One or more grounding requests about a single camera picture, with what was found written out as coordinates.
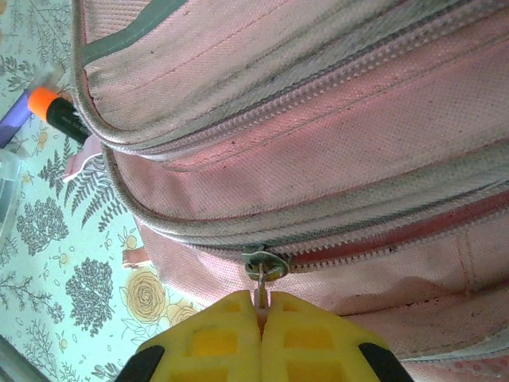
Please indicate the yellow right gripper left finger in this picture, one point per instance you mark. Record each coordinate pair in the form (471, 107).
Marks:
(222, 358)

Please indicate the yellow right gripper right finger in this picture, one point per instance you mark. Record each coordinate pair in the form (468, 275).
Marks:
(302, 358)

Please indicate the pink student backpack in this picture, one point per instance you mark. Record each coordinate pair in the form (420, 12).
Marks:
(318, 139)

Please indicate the clear plastic case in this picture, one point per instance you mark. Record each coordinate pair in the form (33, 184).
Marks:
(8, 195)

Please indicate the orange black marker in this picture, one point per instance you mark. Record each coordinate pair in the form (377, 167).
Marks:
(59, 115)

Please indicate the purple pen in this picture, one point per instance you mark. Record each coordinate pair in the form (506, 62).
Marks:
(14, 123)

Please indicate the floral white tablecloth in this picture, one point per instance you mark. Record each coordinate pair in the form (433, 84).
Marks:
(40, 246)

